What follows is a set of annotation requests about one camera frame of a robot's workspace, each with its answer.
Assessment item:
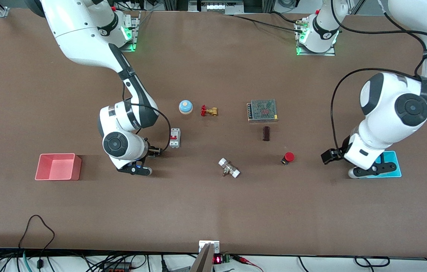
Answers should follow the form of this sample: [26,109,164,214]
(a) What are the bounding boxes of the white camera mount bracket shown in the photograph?
[199,240,220,254]

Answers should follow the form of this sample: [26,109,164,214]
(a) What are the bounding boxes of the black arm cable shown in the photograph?
[122,81,171,152]
[330,0,427,152]

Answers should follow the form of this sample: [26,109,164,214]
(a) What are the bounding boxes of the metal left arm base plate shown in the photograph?
[295,20,336,57]

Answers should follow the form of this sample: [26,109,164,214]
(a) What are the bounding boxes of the pink plastic bin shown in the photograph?
[35,153,82,181]

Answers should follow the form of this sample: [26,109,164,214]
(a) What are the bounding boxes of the metal mesh power supply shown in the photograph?
[247,99,279,123]

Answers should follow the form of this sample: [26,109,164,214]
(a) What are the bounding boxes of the black orange power strip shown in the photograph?
[101,262,131,272]

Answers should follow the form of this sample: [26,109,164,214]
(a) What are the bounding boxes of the metal fitting white caps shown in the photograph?
[218,158,241,179]

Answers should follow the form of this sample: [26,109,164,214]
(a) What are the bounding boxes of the grey equipment box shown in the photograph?
[188,0,238,15]

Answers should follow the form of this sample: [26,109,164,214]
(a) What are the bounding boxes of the cyan plastic bin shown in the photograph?
[364,151,402,179]

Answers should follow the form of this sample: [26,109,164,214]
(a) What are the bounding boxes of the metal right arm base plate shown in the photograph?
[117,11,141,53]

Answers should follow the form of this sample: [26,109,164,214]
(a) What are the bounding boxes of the white circuit breaker red switch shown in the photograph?
[169,128,181,148]

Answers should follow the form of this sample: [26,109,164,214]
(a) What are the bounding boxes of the black cable on table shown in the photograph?
[219,11,305,34]

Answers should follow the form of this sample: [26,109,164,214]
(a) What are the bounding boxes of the grey metal camera bar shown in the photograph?
[190,243,214,272]

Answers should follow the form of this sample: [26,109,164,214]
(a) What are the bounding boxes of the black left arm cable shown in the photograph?
[330,0,427,152]

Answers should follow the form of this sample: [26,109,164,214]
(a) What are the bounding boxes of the black coiled cable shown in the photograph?
[354,256,390,268]

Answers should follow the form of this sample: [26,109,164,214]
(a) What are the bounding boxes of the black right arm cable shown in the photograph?
[122,81,171,152]

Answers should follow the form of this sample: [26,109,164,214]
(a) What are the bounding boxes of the red alligator clip lead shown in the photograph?
[231,255,264,272]

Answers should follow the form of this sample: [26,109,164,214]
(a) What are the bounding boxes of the black looped thin cable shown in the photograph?
[18,215,55,269]

